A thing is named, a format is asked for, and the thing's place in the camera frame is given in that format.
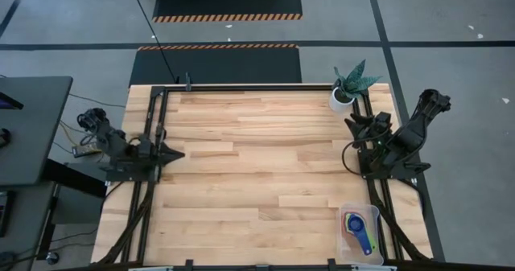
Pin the dark laptop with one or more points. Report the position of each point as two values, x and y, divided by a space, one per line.
8 102

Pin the grey desk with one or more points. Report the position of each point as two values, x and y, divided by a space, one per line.
36 134

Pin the black table clamp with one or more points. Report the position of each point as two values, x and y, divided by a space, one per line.
189 265
332 264

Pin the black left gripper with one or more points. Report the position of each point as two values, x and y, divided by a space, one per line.
149 150

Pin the black clamp post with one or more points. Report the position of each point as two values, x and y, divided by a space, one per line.
188 82

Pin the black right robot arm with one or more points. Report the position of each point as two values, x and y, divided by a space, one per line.
410 134

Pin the snake plant in white pot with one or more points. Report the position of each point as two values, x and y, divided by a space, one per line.
340 102

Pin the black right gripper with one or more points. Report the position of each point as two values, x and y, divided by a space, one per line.
378 126

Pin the black hazard-striped floor mat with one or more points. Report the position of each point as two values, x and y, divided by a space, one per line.
217 66
225 1

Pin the black table frame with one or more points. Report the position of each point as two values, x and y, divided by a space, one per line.
257 88

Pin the clear plastic basket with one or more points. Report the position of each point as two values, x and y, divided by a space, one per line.
362 259

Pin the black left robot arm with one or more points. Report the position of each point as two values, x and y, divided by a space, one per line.
116 146

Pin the black power supply box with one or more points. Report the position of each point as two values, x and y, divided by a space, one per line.
86 150

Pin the yellow measuring cup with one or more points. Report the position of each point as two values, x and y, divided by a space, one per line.
346 230

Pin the small indigo measuring cup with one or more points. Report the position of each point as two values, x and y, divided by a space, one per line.
356 224

